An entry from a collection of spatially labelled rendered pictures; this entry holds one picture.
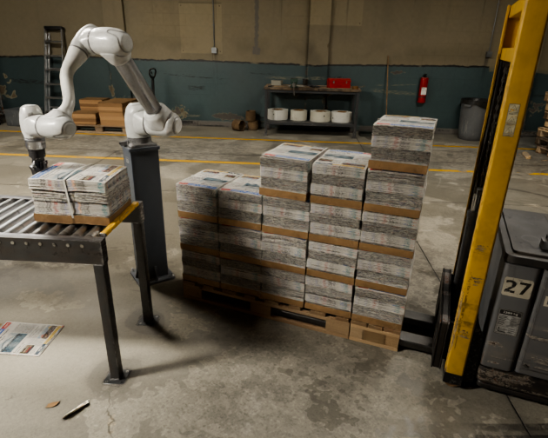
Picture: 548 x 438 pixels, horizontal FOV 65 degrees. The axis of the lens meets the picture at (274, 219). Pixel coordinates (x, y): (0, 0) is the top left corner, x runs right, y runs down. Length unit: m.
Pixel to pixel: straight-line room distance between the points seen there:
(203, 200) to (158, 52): 7.03
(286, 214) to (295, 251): 0.23
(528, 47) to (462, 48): 7.59
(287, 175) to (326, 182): 0.23
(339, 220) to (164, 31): 7.54
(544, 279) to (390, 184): 0.80
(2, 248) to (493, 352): 2.40
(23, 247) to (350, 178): 1.61
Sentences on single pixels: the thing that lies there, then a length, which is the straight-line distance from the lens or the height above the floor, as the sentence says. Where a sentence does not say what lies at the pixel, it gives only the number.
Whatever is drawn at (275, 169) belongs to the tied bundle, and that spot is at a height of 0.99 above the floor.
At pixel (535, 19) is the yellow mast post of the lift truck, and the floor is 1.75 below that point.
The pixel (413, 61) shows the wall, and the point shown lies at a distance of 9.31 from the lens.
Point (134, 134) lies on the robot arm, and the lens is 2.95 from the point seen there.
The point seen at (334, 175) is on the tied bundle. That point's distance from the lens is 2.30.
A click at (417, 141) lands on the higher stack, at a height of 1.23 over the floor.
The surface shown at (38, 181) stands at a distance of 2.31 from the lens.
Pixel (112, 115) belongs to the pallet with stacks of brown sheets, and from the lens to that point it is 8.80.
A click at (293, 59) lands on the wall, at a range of 9.06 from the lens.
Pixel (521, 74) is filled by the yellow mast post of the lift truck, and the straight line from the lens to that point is 1.98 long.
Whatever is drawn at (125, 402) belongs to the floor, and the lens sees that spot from 2.40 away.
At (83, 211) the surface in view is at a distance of 2.27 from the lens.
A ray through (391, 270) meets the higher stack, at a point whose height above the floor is 0.52.
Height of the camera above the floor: 1.64
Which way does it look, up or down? 22 degrees down
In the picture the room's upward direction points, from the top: 1 degrees clockwise
